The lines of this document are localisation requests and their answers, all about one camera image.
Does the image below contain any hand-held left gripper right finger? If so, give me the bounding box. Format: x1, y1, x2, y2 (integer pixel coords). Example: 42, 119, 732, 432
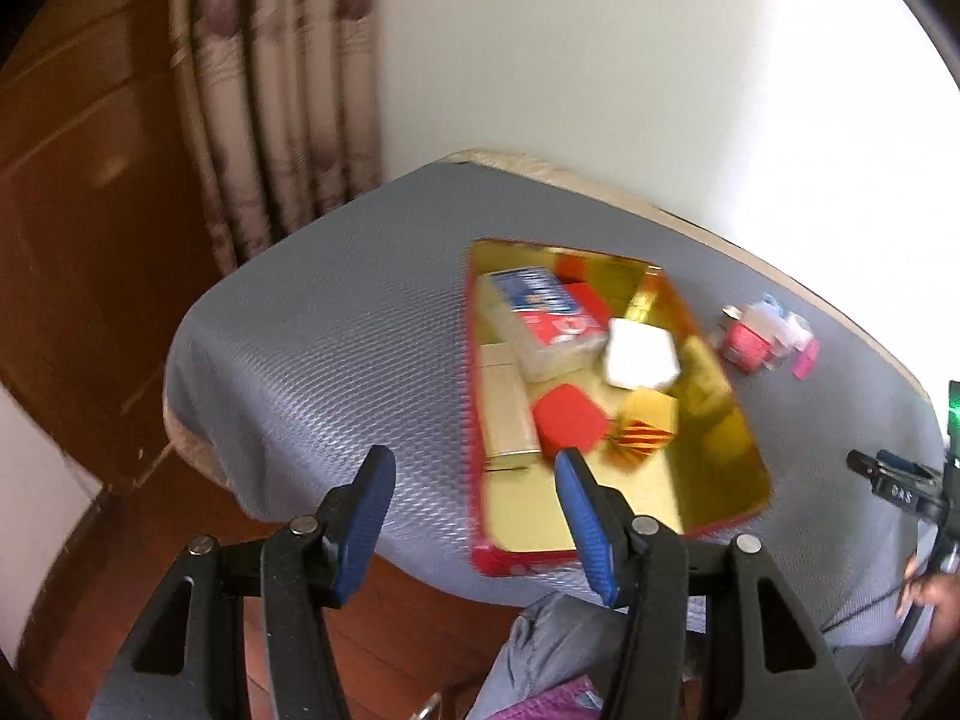
553, 447, 863, 720

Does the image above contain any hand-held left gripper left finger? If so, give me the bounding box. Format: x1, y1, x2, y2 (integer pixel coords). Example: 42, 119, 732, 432
88, 445, 397, 720

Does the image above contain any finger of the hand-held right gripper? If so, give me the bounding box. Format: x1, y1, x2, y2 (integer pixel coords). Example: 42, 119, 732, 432
846, 450, 947, 516
876, 448, 935, 475

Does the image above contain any red rounded box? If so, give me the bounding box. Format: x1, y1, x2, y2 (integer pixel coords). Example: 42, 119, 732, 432
531, 384, 607, 458

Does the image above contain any gold red striped box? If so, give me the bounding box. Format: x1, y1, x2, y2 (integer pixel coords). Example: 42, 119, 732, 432
607, 388, 680, 470

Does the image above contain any red tin box gold inside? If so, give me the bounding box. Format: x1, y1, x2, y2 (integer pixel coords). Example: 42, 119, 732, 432
465, 238, 773, 578

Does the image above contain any long gold tin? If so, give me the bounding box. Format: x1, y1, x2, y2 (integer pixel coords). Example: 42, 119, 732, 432
478, 343, 541, 466

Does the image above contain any clear plastic case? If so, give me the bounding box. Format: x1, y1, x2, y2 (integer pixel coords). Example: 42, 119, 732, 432
776, 311, 812, 350

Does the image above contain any white square box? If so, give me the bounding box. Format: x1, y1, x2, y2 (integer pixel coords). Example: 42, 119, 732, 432
604, 319, 682, 391

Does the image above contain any clear playing card case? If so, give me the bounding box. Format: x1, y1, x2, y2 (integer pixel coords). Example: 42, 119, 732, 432
480, 268, 608, 380

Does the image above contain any person's right hand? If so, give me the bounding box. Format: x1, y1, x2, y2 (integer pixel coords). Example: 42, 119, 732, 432
904, 570, 960, 632

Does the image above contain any grey trouser leg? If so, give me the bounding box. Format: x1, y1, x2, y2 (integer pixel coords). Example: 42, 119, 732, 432
465, 592, 706, 720

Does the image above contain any grey textured mat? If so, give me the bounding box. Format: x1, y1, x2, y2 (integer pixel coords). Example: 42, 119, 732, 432
163, 161, 950, 650

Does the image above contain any purple cloth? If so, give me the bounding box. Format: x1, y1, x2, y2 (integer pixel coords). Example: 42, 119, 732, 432
510, 679, 605, 720

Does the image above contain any beige tablecloth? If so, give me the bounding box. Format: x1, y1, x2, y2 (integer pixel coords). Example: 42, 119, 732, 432
439, 150, 927, 398

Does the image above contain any brown wooden wardrobe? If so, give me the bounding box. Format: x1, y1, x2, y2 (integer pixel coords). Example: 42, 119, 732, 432
0, 0, 241, 488

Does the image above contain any beige patterned curtain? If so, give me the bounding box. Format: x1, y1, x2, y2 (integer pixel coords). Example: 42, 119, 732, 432
172, 0, 383, 271

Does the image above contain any black cable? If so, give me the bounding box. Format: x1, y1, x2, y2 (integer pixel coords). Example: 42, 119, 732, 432
821, 577, 912, 635

